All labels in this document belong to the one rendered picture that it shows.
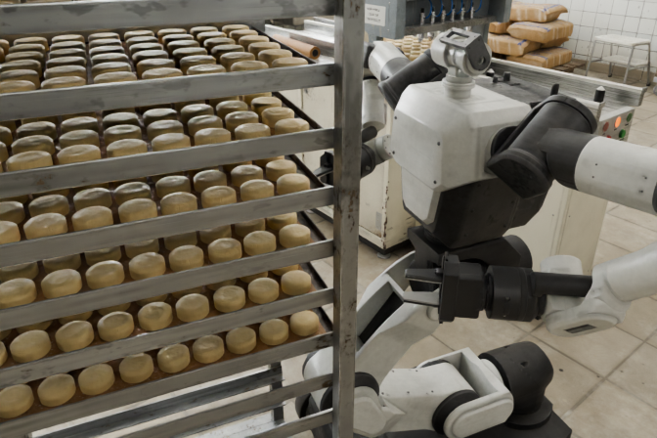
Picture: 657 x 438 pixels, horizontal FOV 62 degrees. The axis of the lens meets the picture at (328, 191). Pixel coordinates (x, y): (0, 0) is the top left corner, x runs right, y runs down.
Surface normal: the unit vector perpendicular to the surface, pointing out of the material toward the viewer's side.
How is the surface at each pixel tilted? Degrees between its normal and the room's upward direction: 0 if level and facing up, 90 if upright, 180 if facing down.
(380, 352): 90
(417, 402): 90
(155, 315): 0
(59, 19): 90
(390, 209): 90
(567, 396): 0
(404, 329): 110
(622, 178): 79
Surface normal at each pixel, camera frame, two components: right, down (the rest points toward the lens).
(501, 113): 0.25, -0.41
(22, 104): 0.38, 0.40
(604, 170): -0.82, 0.06
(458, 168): -0.39, 0.32
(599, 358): 0.00, -0.90
